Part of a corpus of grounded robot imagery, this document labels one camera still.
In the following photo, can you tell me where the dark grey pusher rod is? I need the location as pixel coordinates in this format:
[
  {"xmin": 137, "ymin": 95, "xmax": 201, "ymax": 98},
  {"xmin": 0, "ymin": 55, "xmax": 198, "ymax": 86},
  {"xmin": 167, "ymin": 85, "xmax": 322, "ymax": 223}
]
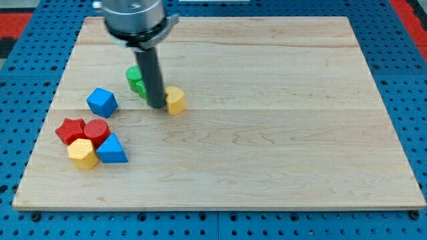
[{"xmin": 135, "ymin": 47, "xmax": 165, "ymax": 109}]

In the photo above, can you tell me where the yellow heart block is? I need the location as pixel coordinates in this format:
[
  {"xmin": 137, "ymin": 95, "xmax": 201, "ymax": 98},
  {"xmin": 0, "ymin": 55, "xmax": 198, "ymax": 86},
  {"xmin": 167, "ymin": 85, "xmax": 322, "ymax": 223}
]
[{"xmin": 165, "ymin": 86, "xmax": 186, "ymax": 115}]

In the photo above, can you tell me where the blue triangle block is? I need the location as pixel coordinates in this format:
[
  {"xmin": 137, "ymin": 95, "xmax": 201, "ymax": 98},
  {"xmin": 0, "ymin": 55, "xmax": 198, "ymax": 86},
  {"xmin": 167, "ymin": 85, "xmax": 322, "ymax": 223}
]
[{"xmin": 96, "ymin": 133, "xmax": 128, "ymax": 163}]

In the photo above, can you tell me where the light wooden board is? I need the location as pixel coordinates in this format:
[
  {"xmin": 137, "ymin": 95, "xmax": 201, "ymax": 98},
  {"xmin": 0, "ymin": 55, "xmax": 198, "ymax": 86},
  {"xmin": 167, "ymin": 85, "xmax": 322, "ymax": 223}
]
[{"xmin": 13, "ymin": 17, "xmax": 426, "ymax": 211}]

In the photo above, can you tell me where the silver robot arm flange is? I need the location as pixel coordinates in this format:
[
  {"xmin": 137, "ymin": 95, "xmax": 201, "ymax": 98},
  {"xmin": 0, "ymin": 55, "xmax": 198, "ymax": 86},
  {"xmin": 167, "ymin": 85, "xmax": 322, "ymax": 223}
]
[{"xmin": 92, "ymin": 0, "xmax": 179, "ymax": 51}]

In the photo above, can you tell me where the red cylinder block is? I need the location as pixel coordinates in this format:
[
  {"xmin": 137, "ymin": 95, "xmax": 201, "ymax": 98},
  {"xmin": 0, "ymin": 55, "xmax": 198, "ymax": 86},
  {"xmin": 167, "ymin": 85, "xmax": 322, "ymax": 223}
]
[{"xmin": 83, "ymin": 119, "xmax": 111, "ymax": 149}]

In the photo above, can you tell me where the green cylinder block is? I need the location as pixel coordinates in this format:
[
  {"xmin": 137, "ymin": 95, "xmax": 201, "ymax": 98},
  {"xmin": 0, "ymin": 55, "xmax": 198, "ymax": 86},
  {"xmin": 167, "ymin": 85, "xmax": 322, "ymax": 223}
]
[{"xmin": 125, "ymin": 65, "xmax": 142, "ymax": 93}]

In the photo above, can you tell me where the red star block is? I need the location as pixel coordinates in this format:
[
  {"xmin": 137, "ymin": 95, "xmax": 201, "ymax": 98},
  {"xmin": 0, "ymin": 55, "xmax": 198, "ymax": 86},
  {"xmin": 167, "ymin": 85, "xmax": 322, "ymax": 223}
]
[{"xmin": 55, "ymin": 118, "xmax": 86, "ymax": 145}]

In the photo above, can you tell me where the blue cube block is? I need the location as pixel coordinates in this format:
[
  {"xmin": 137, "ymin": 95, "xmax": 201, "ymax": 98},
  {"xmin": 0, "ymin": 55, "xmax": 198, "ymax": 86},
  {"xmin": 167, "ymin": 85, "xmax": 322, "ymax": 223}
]
[{"xmin": 86, "ymin": 87, "xmax": 118, "ymax": 118}]

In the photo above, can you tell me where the yellow hexagon block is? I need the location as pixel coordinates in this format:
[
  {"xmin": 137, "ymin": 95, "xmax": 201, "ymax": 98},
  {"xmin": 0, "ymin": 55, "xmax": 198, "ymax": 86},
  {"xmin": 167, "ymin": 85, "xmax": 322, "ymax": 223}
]
[{"xmin": 67, "ymin": 139, "xmax": 99, "ymax": 170}]

